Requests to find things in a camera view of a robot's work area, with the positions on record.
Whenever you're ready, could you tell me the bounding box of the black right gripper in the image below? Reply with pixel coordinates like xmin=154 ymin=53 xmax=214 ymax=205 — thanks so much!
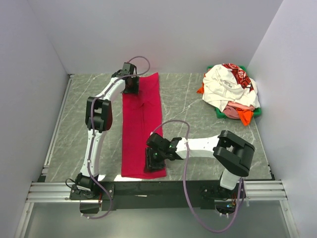
xmin=144 ymin=147 xmax=167 ymax=174

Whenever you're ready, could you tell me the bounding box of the magenta red t shirt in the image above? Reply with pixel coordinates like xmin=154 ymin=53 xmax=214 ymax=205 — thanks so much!
xmin=121 ymin=72 xmax=166 ymax=179

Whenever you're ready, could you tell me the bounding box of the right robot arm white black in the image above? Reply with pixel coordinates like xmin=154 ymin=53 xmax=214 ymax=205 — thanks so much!
xmin=145 ymin=130 xmax=255 ymax=198

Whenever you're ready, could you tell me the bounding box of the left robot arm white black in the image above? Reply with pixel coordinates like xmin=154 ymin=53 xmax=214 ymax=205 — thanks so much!
xmin=75 ymin=69 xmax=139 ymax=199

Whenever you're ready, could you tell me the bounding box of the black base beam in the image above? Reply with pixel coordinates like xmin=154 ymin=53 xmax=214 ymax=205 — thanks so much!
xmin=69 ymin=180 xmax=246 ymax=214

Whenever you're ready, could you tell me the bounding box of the pink t shirt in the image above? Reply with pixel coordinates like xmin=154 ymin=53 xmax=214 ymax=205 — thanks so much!
xmin=223 ymin=101 xmax=255 ymax=120

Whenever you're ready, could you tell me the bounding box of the orange t shirt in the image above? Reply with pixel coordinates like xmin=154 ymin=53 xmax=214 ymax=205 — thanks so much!
xmin=197 ymin=80 xmax=260 ymax=125

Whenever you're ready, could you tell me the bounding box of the red white printed t shirt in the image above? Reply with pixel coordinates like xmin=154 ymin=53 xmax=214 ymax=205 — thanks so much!
xmin=222 ymin=63 xmax=254 ymax=91

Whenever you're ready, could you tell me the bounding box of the green plastic laundry basket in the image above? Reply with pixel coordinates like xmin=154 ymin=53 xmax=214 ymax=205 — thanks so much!
xmin=206 ymin=65 xmax=262 ymax=119

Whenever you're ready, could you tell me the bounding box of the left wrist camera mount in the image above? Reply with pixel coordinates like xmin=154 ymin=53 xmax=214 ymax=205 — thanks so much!
xmin=121 ymin=62 xmax=136 ymax=75

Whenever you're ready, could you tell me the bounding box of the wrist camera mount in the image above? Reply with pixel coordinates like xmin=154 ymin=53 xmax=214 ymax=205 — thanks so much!
xmin=121 ymin=62 xmax=136 ymax=75
xmin=146 ymin=133 xmax=170 ymax=150

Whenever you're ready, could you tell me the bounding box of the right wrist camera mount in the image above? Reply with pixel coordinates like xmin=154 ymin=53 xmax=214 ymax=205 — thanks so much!
xmin=146 ymin=133 xmax=170 ymax=150

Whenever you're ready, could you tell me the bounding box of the aluminium rail frame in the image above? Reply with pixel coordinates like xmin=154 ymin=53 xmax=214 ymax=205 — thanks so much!
xmin=17 ymin=73 xmax=298 ymax=238

